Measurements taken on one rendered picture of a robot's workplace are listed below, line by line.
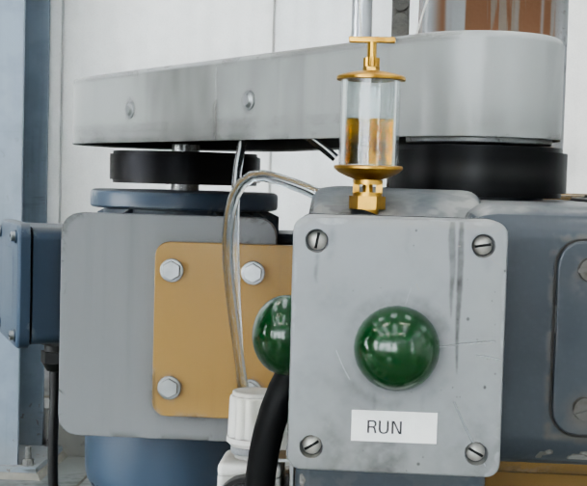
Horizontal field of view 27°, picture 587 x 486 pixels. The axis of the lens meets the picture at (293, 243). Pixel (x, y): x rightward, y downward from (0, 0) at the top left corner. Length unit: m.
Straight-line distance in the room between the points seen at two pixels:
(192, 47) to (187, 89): 4.95
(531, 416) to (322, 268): 0.11
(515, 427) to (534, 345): 0.03
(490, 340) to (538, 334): 0.06
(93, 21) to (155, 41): 0.31
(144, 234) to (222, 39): 4.86
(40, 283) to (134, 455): 0.15
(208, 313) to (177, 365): 0.04
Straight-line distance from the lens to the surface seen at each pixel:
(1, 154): 5.44
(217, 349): 0.86
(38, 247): 0.90
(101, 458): 0.95
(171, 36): 5.76
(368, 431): 0.43
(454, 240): 0.42
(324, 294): 0.43
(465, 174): 0.59
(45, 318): 0.91
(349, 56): 0.65
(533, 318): 0.48
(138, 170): 0.93
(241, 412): 0.70
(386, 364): 0.41
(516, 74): 0.59
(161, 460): 0.92
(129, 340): 0.88
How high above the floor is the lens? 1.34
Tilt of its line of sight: 3 degrees down
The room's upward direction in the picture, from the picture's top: 2 degrees clockwise
